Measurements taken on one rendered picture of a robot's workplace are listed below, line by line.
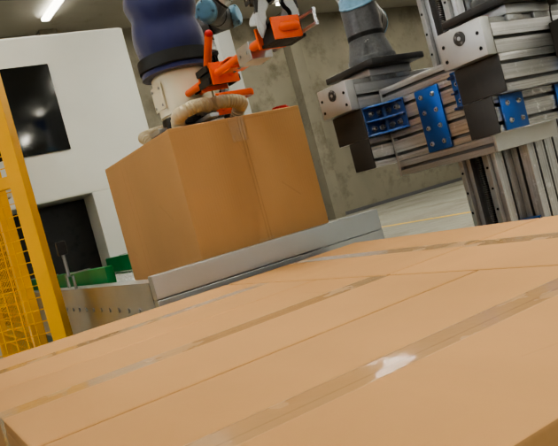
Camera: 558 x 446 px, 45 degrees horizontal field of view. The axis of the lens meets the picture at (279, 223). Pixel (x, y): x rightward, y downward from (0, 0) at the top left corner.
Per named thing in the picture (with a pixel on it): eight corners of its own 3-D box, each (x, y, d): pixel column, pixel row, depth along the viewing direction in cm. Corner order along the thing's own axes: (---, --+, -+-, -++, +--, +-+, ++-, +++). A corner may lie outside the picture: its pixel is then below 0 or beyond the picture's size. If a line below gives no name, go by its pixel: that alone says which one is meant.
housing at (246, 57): (238, 68, 168) (234, 50, 168) (261, 65, 172) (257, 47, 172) (251, 59, 162) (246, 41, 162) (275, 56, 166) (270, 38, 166)
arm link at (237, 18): (234, 21, 231) (205, 32, 235) (246, 26, 242) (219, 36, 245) (228, -2, 231) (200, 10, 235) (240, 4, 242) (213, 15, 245)
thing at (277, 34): (259, 50, 157) (252, 29, 157) (285, 47, 161) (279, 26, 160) (275, 38, 150) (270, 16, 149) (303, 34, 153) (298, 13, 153)
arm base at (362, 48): (375, 70, 223) (367, 41, 222) (406, 55, 210) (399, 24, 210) (340, 74, 214) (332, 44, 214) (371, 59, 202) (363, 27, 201)
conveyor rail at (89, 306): (14, 329, 360) (4, 295, 360) (24, 326, 363) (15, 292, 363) (167, 359, 161) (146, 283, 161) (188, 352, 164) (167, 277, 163)
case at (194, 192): (136, 287, 223) (104, 169, 221) (241, 255, 242) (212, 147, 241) (208, 282, 171) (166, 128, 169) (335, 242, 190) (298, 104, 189)
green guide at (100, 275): (12, 300, 362) (8, 284, 361) (33, 295, 367) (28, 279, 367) (89, 297, 224) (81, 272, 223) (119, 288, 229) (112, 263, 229)
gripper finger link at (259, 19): (254, 44, 158) (258, 7, 159) (267, 35, 153) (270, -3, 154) (243, 41, 156) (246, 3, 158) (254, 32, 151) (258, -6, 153)
